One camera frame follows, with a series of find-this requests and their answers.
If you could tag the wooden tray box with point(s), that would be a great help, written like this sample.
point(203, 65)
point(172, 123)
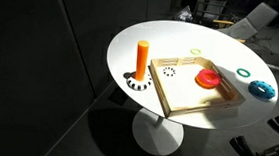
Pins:
point(185, 91)

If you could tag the orange cylinder peg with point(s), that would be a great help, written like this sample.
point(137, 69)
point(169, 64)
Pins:
point(142, 59)

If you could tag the white table pedestal base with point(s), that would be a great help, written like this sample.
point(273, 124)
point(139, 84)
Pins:
point(156, 134)

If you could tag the grey lounge chair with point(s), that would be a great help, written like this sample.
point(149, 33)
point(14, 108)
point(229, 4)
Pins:
point(250, 25)

